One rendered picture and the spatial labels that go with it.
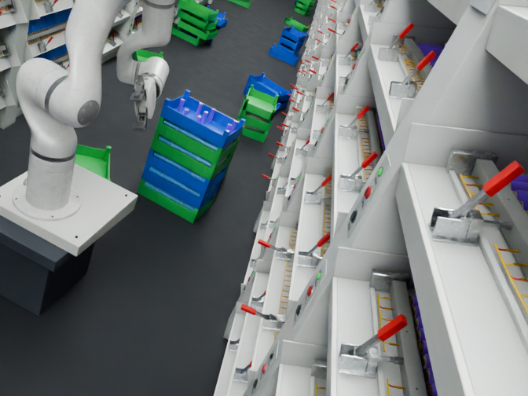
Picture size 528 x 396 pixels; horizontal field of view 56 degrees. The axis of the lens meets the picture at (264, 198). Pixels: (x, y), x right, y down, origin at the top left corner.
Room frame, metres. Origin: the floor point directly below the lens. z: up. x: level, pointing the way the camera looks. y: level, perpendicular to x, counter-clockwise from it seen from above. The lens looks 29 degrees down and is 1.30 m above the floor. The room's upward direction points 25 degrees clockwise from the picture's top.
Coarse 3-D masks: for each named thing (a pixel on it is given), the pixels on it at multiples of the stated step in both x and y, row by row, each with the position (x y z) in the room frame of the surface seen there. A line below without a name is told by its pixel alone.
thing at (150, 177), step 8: (144, 168) 1.86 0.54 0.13; (144, 176) 1.86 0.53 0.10; (152, 176) 1.86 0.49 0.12; (152, 184) 1.85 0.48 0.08; (160, 184) 1.85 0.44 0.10; (168, 184) 1.85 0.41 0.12; (168, 192) 1.84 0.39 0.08; (176, 192) 1.84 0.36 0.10; (184, 192) 1.84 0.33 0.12; (216, 192) 2.02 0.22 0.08; (184, 200) 1.84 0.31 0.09; (192, 200) 1.83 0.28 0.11; (200, 200) 1.83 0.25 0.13
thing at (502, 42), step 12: (504, 0) 0.58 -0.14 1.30; (516, 0) 0.58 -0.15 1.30; (504, 12) 0.55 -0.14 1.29; (516, 12) 0.53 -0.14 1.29; (492, 24) 0.58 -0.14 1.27; (504, 24) 0.54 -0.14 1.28; (516, 24) 0.51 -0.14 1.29; (492, 36) 0.57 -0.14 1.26; (504, 36) 0.53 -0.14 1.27; (516, 36) 0.50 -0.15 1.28; (492, 48) 0.56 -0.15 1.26; (504, 48) 0.52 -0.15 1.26; (516, 48) 0.49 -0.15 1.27; (504, 60) 0.51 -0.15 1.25; (516, 60) 0.48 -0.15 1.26; (516, 72) 0.47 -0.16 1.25
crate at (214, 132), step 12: (168, 108) 1.86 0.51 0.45; (192, 108) 2.05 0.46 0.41; (204, 108) 2.04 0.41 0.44; (180, 120) 1.85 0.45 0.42; (192, 120) 1.84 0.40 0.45; (216, 120) 2.04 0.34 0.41; (228, 120) 2.03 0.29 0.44; (240, 120) 2.01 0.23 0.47; (192, 132) 1.84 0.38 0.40; (204, 132) 1.84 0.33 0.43; (216, 132) 1.83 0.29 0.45; (228, 132) 1.83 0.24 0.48; (240, 132) 2.02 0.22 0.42; (216, 144) 1.83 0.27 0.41; (228, 144) 1.89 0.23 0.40
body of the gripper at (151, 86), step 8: (144, 80) 1.36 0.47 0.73; (152, 80) 1.38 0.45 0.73; (144, 88) 1.33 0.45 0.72; (152, 88) 1.36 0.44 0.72; (144, 96) 1.32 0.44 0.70; (152, 96) 1.35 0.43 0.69; (136, 104) 1.31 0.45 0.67; (144, 104) 1.32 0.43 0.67; (152, 104) 1.34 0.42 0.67; (136, 112) 1.31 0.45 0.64; (144, 112) 1.33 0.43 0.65; (152, 112) 1.34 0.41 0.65
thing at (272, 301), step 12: (288, 216) 1.27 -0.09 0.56; (288, 228) 1.27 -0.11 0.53; (288, 240) 1.20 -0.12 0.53; (276, 252) 1.14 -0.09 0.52; (276, 264) 1.08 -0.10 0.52; (288, 264) 1.09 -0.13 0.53; (276, 276) 1.03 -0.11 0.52; (276, 288) 0.98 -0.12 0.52; (276, 300) 0.94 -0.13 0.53; (264, 312) 0.89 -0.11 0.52; (276, 312) 0.90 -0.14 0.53; (264, 336) 0.82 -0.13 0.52; (276, 336) 0.82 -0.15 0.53; (264, 348) 0.78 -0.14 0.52; (252, 360) 0.74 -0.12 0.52; (252, 372) 0.67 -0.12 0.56
